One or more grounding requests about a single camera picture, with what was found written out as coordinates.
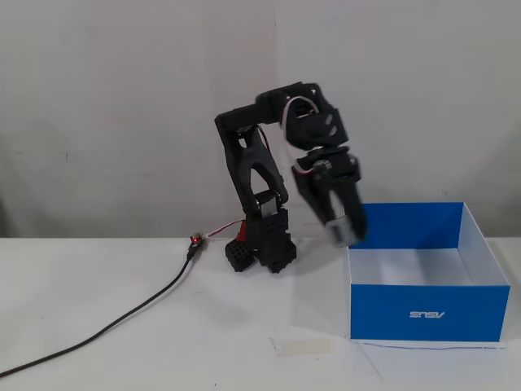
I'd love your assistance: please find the thin wire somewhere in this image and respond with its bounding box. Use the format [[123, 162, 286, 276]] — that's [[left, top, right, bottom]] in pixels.
[[357, 340, 509, 352]]

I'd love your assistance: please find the gray block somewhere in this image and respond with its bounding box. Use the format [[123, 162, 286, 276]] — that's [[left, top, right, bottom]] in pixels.
[[326, 217, 356, 249]]

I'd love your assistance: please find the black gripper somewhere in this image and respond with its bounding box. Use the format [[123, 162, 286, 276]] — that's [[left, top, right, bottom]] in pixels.
[[291, 146, 370, 246]]

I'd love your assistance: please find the white red board lead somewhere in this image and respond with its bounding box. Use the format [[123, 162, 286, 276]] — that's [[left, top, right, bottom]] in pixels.
[[204, 221, 242, 240]]

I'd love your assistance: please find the black usb cable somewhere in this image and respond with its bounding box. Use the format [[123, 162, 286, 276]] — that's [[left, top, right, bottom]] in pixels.
[[0, 240, 198, 378]]

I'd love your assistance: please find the clear tape piece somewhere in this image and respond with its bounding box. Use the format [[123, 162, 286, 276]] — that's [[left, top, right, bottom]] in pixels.
[[269, 337, 335, 357]]

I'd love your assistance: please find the white gripper servo wire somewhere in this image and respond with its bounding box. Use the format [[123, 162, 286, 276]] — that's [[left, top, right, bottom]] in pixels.
[[282, 94, 323, 178]]

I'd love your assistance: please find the blue and white box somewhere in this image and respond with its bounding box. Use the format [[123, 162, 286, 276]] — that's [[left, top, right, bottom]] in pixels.
[[343, 201, 512, 343]]

